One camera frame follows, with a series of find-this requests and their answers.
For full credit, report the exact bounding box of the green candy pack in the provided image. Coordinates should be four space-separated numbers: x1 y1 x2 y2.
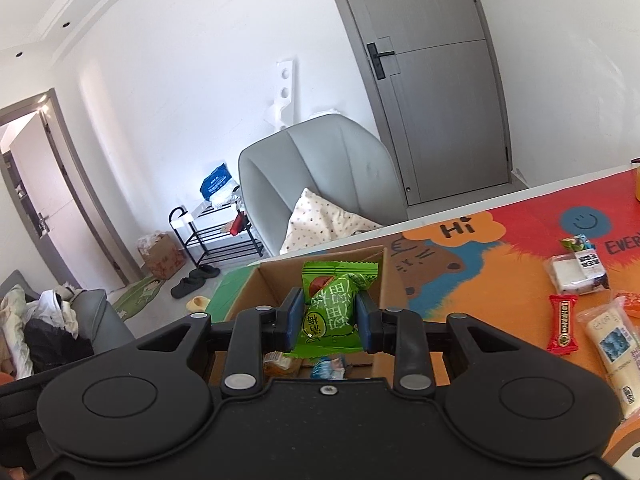
291 260 378 359

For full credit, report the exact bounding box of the rice cracker pack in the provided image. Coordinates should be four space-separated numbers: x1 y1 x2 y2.
262 351 303 378

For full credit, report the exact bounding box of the blue triangular snack pack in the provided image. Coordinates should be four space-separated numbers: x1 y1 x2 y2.
310 356 346 382

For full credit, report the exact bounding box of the red sausage snack pack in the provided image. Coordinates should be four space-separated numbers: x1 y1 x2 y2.
547 295 578 356

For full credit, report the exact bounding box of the white cake black label pack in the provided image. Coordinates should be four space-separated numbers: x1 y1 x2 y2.
546 249 610 296

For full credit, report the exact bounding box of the small blue green snack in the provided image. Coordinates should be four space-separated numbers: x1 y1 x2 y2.
560 234 594 252

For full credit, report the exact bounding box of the long white blue snack pack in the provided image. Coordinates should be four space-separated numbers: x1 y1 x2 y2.
577 296 639 419

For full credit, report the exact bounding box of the open room door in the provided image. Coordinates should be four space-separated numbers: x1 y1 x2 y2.
1 89 141 292

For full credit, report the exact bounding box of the brown cardboard box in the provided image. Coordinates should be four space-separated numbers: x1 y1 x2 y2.
219 246 436 396

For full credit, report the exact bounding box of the left yellow slipper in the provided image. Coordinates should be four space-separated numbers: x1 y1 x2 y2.
186 296 210 313

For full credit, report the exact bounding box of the white dotted cushion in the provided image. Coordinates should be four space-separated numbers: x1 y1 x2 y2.
279 188 382 255

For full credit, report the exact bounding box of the black slippers pair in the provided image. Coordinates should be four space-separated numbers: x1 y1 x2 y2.
170 263 220 299

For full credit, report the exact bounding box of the black shoe rack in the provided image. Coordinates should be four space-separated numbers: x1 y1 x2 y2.
168 200 266 266

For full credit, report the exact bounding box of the small brown floor box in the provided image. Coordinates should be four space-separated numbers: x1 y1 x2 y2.
137 231 186 280

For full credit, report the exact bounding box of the green floor mat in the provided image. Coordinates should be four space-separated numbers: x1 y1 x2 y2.
112 275 165 321

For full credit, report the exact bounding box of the blue plastic bag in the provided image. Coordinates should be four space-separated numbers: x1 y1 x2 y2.
200 162 238 206

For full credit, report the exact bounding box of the grey armchair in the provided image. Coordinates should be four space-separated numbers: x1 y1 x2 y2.
238 114 408 255

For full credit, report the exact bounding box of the colourful cartoon table mat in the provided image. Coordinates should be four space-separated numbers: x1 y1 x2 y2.
209 167 640 480

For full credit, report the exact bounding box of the grey sofa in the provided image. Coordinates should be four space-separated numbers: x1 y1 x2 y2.
1 271 134 382

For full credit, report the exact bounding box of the white board with holes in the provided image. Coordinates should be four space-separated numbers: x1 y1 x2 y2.
265 58 296 132

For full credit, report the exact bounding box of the orange jelly pack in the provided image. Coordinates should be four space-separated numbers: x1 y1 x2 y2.
614 292 640 320

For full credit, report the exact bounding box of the grey door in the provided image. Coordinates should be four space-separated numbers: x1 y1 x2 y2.
335 0 512 206

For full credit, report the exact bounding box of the black door handle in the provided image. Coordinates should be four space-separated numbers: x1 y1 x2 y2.
366 42 395 80

